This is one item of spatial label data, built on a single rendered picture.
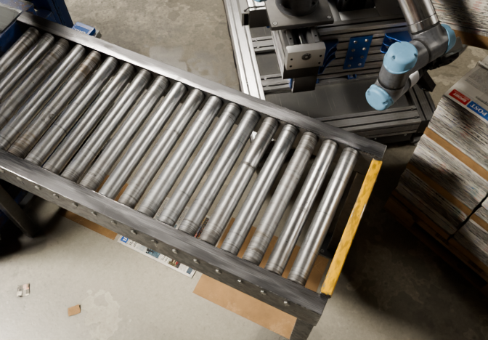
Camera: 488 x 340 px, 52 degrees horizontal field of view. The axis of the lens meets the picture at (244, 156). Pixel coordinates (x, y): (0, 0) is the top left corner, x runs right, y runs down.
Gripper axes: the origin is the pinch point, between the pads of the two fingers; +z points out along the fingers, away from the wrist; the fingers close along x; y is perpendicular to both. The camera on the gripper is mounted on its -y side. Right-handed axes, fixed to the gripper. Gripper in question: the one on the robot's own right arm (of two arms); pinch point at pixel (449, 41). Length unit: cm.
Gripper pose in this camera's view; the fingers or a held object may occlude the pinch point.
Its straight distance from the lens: 165.7
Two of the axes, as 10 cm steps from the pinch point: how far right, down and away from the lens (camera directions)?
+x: -6.5, -3.9, 6.6
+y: -2.5, -7.1, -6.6
